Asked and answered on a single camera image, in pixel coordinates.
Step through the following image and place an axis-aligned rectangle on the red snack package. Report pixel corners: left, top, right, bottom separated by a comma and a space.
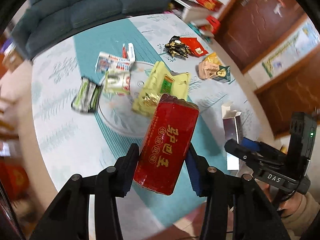
133, 93, 200, 196

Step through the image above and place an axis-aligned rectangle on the yellow-green snack bag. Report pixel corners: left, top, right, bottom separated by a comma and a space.
132, 61, 190, 117

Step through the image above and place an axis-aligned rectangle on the white blue red wrapper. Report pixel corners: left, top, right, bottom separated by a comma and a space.
95, 52, 136, 73

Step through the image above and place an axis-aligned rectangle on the person's right hand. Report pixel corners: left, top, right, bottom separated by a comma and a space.
257, 179, 304, 212

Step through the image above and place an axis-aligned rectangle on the teal gold packet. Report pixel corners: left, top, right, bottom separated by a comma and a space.
211, 65, 231, 83

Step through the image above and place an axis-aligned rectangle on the pink paper packet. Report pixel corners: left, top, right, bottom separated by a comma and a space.
198, 61, 220, 80

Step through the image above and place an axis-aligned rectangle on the yellow chip bag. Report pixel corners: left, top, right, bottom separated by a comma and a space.
202, 52, 222, 66

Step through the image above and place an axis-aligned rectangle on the brown wooden cabinet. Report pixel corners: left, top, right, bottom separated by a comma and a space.
215, 0, 319, 138

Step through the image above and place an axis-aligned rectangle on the red foil bag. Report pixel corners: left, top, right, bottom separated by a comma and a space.
180, 37, 208, 57

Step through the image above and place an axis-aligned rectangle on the glass turntable plate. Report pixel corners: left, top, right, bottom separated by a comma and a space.
98, 61, 153, 138

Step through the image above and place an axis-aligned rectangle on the patterned teal white tablecloth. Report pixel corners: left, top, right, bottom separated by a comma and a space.
31, 13, 262, 240

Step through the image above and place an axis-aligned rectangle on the black gold wrapper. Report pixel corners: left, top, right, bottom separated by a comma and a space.
164, 36, 191, 59

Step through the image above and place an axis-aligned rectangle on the white side cabinet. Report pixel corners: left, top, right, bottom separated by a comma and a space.
171, 0, 224, 23

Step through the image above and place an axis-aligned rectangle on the white green snack wrapper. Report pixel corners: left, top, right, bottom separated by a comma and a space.
103, 70, 131, 94

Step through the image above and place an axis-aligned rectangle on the red gift box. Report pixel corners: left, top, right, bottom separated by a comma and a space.
196, 0, 223, 11

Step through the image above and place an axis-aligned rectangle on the small red white wrapper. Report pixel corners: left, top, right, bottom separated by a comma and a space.
122, 43, 136, 62

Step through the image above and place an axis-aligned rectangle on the dark teal sofa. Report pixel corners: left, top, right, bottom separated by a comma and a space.
11, 0, 171, 60

